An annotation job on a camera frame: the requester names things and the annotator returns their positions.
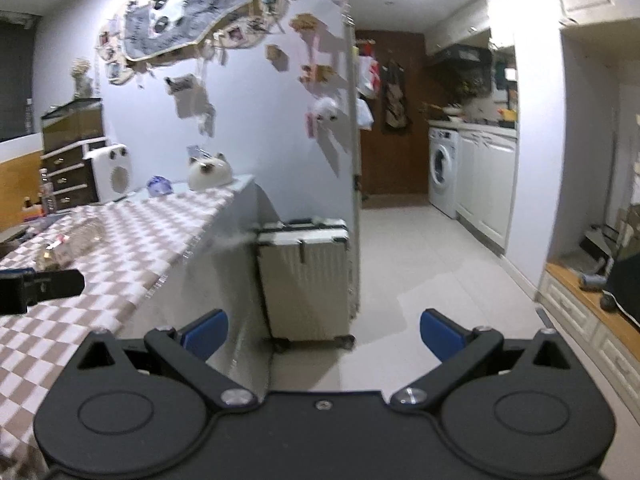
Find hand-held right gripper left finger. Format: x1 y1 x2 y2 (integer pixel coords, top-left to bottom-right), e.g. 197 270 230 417
75 308 258 407

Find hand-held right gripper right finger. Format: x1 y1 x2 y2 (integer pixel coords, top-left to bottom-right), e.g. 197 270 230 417
390 308 571 407

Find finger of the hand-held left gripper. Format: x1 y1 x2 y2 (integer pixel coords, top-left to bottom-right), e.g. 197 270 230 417
0 269 86 316

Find clear plastic bottle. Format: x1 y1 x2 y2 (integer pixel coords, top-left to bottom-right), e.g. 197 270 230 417
37 220 108 268

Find grey table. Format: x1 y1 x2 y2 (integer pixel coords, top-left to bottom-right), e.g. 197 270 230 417
117 175 275 396

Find brown checkered tablecloth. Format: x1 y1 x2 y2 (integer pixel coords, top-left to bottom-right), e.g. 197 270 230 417
0 187 236 480

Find cream ribbed suitcase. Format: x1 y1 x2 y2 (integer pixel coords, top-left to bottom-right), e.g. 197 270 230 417
256 217 357 352

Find dark drawer unit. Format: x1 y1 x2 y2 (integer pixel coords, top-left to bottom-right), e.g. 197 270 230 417
40 136 108 211

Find white appliance with round grilles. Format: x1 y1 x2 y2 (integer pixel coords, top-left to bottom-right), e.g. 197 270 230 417
82 144 130 204

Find white cabinet with wooden top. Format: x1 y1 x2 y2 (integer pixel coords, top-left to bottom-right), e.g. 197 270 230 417
537 260 640 401

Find white kitchen base cabinets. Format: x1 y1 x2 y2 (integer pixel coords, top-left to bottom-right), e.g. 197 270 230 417
456 127 519 256

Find white washing machine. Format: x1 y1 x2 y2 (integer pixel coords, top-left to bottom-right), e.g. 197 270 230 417
428 126 461 219

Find white cat figurine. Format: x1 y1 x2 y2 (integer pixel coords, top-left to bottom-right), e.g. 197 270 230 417
187 152 232 191

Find glass fish tank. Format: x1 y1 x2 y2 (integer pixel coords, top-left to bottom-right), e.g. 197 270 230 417
40 96 105 153

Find brown wooden door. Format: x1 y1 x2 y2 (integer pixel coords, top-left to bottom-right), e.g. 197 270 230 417
355 30 432 209

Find dried flower vase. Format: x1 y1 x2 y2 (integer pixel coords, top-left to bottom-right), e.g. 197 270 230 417
70 57 95 98

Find dark window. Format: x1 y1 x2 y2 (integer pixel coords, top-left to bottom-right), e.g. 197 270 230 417
0 10 40 143

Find hanging dark apron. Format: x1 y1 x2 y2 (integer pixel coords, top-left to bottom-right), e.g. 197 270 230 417
382 60 414 134

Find white plush toy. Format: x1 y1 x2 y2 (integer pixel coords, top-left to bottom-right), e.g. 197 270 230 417
312 97 342 123

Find hanging plastic bag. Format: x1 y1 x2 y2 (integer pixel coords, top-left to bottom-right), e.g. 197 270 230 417
356 55 382 100

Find black range hood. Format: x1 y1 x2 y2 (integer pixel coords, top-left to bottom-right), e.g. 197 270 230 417
432 45 493 67

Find white kitchen upper cabinets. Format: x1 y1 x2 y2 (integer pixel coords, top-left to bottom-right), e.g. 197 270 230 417
425 0 516 56

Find group of wall photo cards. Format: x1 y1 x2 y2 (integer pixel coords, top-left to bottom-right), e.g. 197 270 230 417
95 0 351 181

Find panda wall hanging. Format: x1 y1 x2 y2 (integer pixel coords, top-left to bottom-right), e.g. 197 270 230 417
122 0 253 61

